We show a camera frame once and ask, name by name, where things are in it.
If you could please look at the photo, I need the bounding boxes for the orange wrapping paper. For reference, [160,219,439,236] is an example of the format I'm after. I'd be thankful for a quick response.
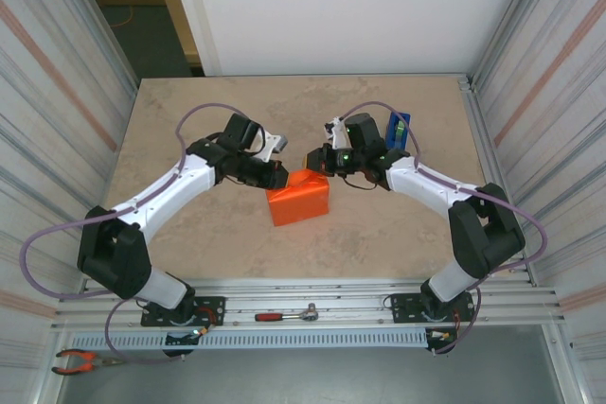
[265,167,332,228]

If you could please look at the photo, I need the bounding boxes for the blue tape dispenser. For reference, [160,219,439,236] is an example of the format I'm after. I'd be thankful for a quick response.
[383,111,412,152]

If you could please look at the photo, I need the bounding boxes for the aluminium mounting rails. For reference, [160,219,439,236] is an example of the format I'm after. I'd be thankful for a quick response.
[51,275,567,329]

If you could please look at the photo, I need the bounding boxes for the tan wooden door panel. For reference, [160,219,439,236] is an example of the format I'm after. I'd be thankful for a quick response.
[144,0,205,67]

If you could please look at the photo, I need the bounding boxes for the black base electronics module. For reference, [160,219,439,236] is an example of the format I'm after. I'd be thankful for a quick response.
[424,326,459,357]
[163,327,203,359]

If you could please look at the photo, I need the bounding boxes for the aluminium side rail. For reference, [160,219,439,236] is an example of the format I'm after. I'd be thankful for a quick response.
[457,73,539,288]

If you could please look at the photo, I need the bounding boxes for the white door frame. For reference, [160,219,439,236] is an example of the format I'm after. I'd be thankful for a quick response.
[163,0,223,78]

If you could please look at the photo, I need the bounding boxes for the red-handled ratchet wrench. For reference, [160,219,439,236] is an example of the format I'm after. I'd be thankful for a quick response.
[254,302,319,323]

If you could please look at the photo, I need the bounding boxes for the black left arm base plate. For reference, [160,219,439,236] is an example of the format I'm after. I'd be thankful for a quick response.
[140,295,226,328]

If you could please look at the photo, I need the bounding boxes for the grey slotted cable duct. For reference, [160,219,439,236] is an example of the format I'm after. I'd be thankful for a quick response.
[69,327,430,351]

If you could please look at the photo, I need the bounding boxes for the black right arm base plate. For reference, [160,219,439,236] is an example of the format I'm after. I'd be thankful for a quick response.
[390,292,474,325]

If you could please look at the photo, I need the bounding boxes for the orange floor cord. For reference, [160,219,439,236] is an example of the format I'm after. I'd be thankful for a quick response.
[111,5,136,29]

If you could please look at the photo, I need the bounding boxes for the orange-handled pliers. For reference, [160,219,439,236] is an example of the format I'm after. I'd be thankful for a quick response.
[50,349,127,376]

